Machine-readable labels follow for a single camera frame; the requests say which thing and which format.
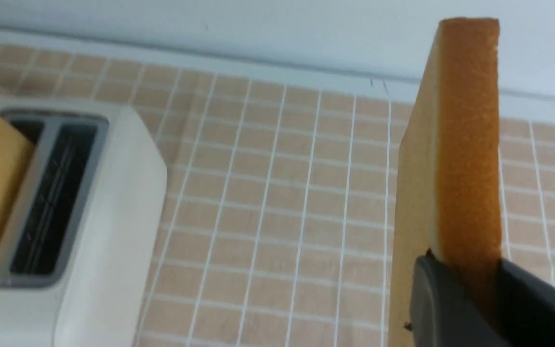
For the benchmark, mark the checkered beige tablecloth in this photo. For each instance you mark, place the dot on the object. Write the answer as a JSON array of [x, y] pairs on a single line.
[[278, 225]]

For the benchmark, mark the white two-slot toaster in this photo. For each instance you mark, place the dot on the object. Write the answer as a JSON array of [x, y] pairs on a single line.
[[76, 249]]

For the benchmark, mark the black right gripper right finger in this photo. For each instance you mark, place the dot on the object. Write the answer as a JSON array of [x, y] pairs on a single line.
[[526, 307]]

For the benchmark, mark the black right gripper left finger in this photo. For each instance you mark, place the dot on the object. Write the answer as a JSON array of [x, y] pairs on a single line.
[[441, 313]]

